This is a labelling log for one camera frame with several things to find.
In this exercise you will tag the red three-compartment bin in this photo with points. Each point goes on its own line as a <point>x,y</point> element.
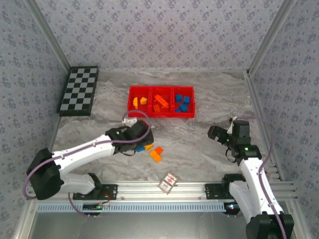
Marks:
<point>162,113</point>

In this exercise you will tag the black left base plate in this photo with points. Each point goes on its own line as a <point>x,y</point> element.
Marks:
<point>109,191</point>

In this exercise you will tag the circuit board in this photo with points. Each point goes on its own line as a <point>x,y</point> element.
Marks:
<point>96,206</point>
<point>231,206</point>

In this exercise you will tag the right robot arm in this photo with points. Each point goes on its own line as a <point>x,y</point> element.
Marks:
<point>259,189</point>

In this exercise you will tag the large blue lego brick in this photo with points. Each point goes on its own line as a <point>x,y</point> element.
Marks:
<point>183,107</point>

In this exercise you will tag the aluminium corner post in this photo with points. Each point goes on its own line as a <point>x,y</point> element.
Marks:
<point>270,37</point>
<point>48,37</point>

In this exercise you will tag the small orange lego brick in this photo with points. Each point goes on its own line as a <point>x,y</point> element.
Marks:
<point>158,150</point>

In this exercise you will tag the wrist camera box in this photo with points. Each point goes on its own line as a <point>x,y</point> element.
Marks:
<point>231,123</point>
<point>129,121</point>

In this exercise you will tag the right circuit board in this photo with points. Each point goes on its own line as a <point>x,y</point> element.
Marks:
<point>231,206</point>

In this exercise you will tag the left circuit board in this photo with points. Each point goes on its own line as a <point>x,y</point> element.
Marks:
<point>96,206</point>

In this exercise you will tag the playing card box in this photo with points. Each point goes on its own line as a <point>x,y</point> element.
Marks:
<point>168,183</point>

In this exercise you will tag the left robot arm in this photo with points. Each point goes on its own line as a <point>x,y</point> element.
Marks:
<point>79,152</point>

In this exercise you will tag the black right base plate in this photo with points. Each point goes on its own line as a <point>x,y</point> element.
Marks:
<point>213,191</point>

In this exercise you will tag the small yellow lego brick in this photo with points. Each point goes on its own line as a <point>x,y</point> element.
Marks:
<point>143,100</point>

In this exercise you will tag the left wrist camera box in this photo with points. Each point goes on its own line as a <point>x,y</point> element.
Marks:
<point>129,121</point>

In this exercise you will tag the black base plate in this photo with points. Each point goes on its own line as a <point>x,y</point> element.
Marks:
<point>109,191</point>
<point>213,191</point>

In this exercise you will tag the long orange lego brick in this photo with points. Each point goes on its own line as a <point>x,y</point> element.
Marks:
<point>161,100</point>

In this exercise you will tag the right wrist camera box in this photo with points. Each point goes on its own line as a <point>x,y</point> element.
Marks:
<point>231,123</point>

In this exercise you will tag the black grey checkerboard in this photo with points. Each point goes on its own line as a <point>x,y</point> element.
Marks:
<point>78,89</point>

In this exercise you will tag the aluminium back rail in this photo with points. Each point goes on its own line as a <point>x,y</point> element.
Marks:
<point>174,70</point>

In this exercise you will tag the aluminium front rail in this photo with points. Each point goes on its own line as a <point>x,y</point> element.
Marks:
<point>144,190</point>

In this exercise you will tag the large yellow lego brick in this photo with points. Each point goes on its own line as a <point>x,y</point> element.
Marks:
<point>155,157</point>

